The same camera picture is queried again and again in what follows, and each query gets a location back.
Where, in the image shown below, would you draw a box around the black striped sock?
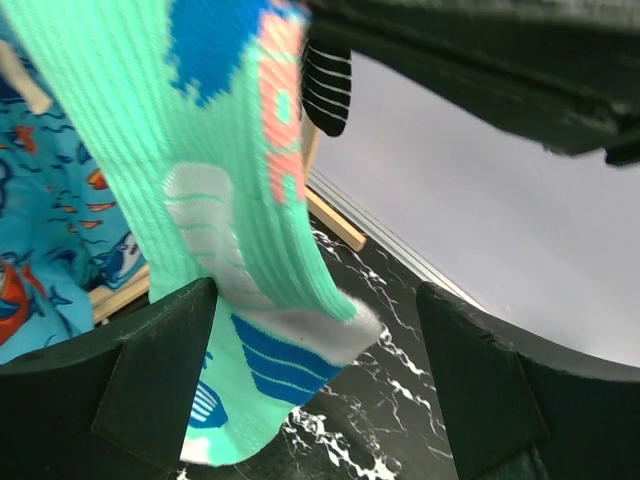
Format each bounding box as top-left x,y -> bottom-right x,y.
301,39 -> 352,137

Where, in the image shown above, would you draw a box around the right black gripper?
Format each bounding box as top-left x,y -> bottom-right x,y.
309,1 -> 639,167

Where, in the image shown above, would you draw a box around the wooden clothes rack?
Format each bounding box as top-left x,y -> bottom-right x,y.
89,115 -> 366,325

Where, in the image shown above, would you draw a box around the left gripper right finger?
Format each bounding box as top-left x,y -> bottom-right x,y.
416,282 -> 549,479

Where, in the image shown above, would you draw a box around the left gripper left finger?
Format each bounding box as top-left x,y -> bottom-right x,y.
92,278 -> 218,471

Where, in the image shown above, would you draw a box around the blue shark pattern shorts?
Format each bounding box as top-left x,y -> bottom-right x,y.
1,25 -> 145,363

